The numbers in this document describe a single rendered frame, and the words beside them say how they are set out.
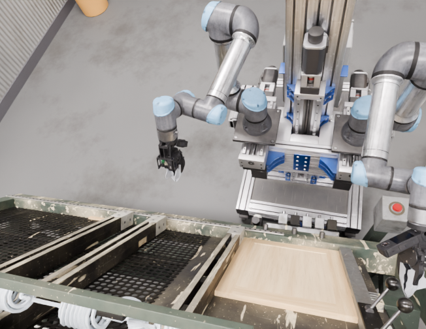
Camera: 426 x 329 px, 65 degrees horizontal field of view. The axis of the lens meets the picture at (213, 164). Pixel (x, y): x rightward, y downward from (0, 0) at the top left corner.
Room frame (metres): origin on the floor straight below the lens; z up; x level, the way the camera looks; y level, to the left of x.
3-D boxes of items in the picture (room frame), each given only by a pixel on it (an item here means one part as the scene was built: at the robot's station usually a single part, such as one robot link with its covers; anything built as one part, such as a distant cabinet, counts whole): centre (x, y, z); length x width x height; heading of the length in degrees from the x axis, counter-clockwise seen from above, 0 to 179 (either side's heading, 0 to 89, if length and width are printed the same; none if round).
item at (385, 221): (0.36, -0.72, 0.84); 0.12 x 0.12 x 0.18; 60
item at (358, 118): (0.73, -0.72, 1.20); 0.13 x 0.12 x 0.14; 55
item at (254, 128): (1.00, -0.29, 1.09); 0.15 x 0.15 x 0.10
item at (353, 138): (0.74, -0.71, 1.09); 0.15 x 0.15 x 0.10
